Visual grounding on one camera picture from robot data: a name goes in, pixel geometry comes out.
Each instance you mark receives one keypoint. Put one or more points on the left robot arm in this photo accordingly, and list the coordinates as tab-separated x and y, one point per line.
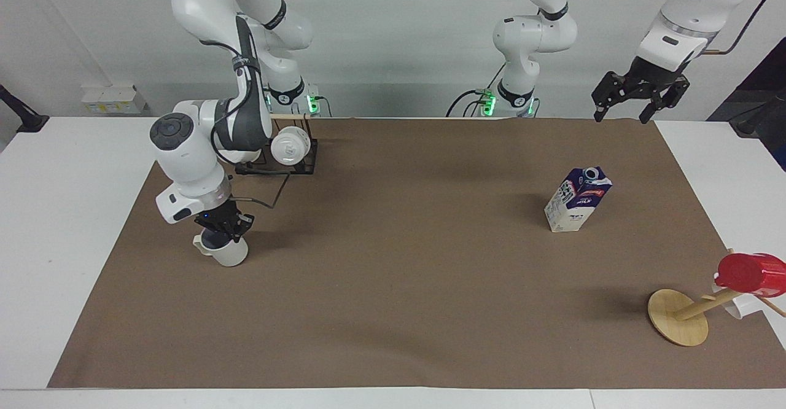
528	34

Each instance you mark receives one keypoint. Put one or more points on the blue and white milk carton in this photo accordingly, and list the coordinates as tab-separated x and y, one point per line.
574	203

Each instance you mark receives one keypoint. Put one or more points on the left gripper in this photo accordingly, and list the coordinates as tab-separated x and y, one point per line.
654	77

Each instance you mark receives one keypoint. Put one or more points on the red cup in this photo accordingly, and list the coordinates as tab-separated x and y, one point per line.
752	274

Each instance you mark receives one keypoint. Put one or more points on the white wall socket box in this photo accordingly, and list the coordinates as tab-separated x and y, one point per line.
113	99

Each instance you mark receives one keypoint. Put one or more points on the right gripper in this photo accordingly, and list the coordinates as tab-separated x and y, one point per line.
216	220

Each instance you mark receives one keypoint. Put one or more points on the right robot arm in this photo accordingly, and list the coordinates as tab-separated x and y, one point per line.
190	151

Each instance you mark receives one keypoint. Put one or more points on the black stand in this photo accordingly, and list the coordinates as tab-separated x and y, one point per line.
764	120
21	117

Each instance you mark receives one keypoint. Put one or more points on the wooden mug tree stand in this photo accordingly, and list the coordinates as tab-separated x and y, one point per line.
678	320

